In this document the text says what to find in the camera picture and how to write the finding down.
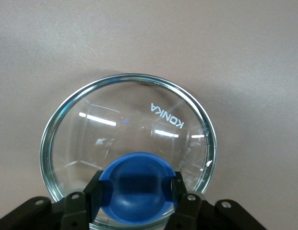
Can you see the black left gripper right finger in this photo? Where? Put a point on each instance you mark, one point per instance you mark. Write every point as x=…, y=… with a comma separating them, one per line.
x=192, y=213

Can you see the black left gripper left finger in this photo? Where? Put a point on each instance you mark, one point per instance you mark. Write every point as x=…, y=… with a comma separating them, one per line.
x=74, y=210

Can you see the glass lid with blue knob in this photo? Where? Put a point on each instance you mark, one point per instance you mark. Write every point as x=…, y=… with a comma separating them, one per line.
x=136, y=182

